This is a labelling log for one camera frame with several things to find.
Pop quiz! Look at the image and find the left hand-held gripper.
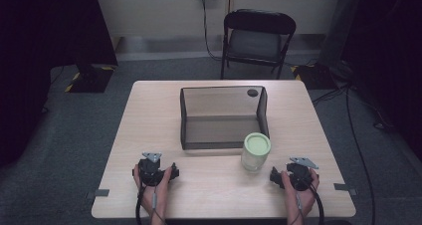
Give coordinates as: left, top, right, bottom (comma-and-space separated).
132, 151, 180, 188

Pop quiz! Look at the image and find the long black floor cable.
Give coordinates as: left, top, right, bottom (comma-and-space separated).
344, 85, 376, 225

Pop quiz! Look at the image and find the person's left hand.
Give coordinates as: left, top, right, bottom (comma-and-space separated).
132, 164, 174, 217

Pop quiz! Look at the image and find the dark curtain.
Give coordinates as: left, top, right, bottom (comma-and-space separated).
341, 0, 422, 153
0, 0, 119, 168

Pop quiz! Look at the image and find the hand-held gripper cable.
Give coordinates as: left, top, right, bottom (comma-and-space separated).
134, 184, 167, 225
292, 183, 325, 225

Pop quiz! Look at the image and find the short black floor cable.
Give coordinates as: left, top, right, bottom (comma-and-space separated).
312, 84, 349, 108

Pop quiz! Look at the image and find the grey table edge bracket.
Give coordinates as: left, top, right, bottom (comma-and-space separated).
86, 188, 110, 200
333, 182, 359, 196

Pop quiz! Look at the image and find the right hand-held gripper cable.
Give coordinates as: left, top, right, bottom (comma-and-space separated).
292, 183, 325, 225

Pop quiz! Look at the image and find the glass jar with green lid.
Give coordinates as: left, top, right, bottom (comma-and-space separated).
240, 131, 273, 173

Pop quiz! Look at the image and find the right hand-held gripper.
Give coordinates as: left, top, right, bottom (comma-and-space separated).
269, 156, 319, 192

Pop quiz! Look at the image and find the person's right hand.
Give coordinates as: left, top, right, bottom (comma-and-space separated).
281, 169, 320, 217

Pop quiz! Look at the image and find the black wall outlet cable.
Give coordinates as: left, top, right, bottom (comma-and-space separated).
200, 0, 224, 63

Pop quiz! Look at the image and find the left hand-held gripper cable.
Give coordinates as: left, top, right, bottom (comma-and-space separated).
134, 184, 167, 225

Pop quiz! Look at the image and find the black stand base striped tape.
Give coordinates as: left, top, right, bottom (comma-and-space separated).
291, 63, 336, 91
64, 63, 116, 95

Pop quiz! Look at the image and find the black mesh basket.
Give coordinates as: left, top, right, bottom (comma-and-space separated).
179, 85, 271, 151

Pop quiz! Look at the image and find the black folding chair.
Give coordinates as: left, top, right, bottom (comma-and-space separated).
220, 8, 298, 81

